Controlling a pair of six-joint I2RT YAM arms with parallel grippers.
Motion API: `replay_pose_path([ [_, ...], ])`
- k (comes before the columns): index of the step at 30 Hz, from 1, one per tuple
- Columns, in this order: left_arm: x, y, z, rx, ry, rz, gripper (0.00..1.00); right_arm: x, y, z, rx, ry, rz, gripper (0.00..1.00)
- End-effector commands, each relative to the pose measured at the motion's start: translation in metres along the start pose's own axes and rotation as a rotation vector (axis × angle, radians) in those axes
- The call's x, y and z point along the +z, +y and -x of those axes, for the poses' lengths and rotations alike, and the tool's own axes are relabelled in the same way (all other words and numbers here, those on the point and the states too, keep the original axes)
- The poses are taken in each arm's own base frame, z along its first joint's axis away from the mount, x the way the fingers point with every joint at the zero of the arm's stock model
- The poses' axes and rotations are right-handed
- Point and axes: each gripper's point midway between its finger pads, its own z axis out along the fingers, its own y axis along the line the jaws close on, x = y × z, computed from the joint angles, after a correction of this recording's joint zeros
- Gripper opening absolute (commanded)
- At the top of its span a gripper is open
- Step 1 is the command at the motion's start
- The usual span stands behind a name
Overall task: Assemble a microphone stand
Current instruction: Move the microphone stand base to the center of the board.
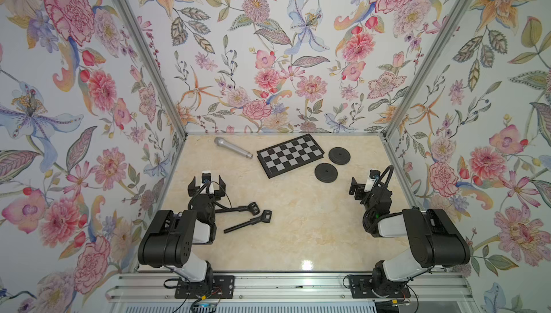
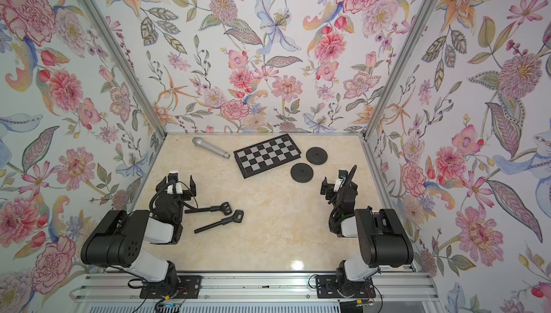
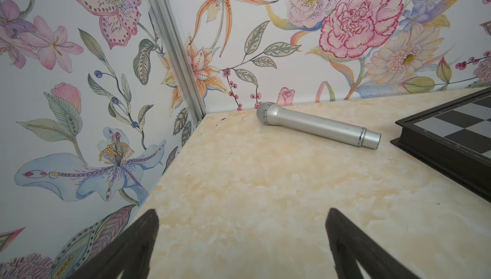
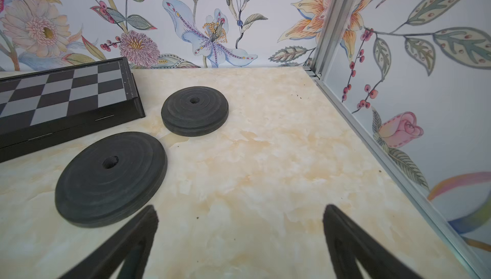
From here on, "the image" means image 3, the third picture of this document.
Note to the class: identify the silver handheld microphone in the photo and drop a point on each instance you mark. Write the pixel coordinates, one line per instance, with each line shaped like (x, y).
(272, 114)

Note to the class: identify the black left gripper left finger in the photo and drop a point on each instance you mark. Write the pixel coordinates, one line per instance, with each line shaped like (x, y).
(129, 255)

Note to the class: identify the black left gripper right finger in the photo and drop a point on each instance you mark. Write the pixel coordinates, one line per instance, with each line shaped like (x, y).
(352, 250)

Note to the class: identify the left aluminium corner post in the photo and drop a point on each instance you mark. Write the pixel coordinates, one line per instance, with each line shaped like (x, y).
(165, 21)

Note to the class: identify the black white chessboard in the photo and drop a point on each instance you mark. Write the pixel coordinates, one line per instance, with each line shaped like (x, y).
(454, 139)

